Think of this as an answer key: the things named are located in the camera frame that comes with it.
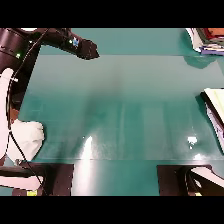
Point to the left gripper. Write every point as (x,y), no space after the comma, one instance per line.
(88,49)

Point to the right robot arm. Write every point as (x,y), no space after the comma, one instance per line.
(203,181)

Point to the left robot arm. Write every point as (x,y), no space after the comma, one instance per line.
(13,46)

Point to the white garment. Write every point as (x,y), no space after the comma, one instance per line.
(194,39)

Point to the blue garment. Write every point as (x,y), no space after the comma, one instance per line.
(213,51)

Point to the black garment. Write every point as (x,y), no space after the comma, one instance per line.
(206,100)

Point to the orange garment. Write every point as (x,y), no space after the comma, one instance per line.
(216,32)

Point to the pale lilac garment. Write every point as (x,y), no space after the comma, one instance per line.
(215,125)

